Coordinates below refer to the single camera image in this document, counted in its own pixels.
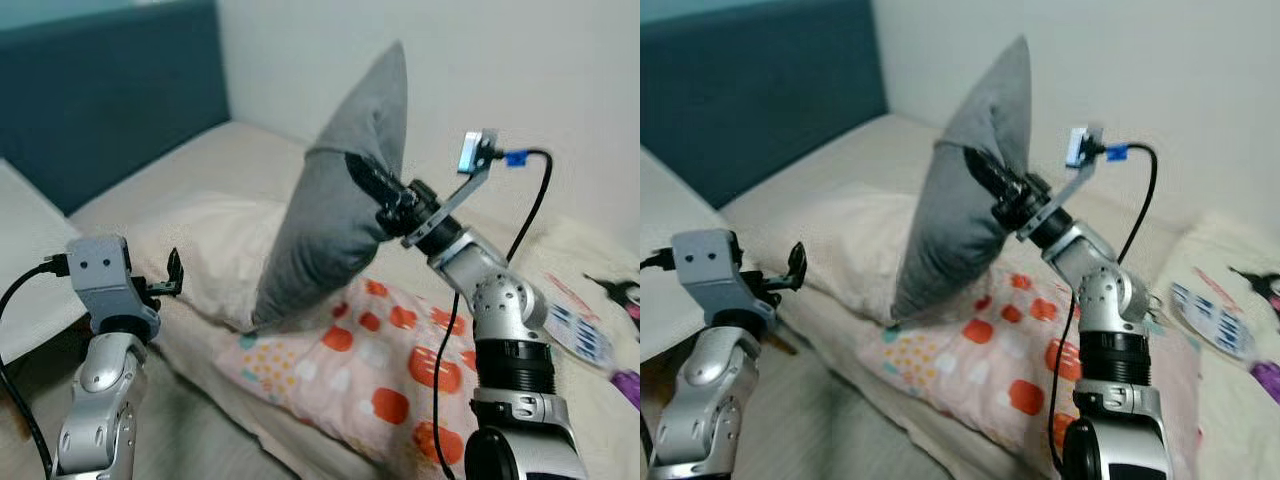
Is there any grey pillow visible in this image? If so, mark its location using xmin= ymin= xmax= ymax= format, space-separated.
xmin=889 ymin=35 xmax=1033 ymax=324
xmin=250 ymin=40 xmax=411 ymax=336

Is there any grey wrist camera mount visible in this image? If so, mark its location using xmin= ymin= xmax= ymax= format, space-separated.
xmin=64 ymin=234 xmax=162 ymax=339
xmin=400 ymin=128 xmax=501 ymax=251
xmin=1015 ymin=123 xmax=1107 ymax=242
xmin=671 ymin=229 xmax=778 ymax=333

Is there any purple object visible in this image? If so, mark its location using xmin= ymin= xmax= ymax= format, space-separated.
xmin=1249 ymin=358 xmax=1280 ymax=407
xmin=608 ymin=368 xmax=641 ymax=412

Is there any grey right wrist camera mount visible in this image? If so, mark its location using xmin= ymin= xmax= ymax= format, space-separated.
xmin=400 ymin=128 xmax=501 ymax=251
xmin=1015 ymin=123 xmax=1107 ymax=242

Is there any cream duvet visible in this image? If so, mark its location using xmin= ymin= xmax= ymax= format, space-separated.
xmin=1148 ymin=208 xmax=1280 ymax=480
xmin=495 ymin=213 xmax=641 ymax=480

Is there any dark blue upholstered headboard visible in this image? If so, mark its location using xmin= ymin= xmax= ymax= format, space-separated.
xmin=0 ymin=0 xmax=232 ymax=217
xmin=640 ymin=0 xmax=889 ymax=211

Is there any beige sheeted bed mattress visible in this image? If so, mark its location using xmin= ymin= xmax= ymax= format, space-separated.
xmin=68 ymin=121 xmax=641 ymax=480
xmin=718 ymin=112 xmax=1280 ymax=480

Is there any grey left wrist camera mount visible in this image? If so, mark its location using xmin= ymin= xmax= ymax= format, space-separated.
xmin=671 ymin=229 xmax=778 ymax=333
xmin=64 ymin=234 xmax=162 ymax=339

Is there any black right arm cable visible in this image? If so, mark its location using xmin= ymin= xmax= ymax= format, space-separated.
xmin=431 ymin=148 xmax=555 ymax=480
xmin=1048 ymin=142 xmax=1160 ymax=473

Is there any pink orange patterned blanket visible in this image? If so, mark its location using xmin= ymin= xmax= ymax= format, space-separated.
xmin=214 ymin=275 xmax=483 ymax=468
xmin=880 ymin=270 xmax=1093 ymax=453

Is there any black pink small object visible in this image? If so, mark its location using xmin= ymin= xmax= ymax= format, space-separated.
xmin=1228 ymin=264 xmax=1280 ymax=313
xmin=583 ymin=273 xmax=641 ymax=313

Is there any cream pillow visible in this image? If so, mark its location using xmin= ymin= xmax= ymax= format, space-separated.
xmin=125 ymin=193 xmax=293 ymax=333
xmin=772 ymin=183 xmax=933 ymax=327

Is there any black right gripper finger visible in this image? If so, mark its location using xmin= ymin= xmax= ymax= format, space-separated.
xmin=961 ymin=144 xmax=1017 ymax=198
xmin=344 ymin=151 xmax=403 ymax=208

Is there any blue white patterned packet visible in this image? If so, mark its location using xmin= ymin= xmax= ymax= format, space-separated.
xmin=1168 ymin=281 xmax=1258 ymax=363
xmin=543 ymin=283 xmax=618 ymax=373

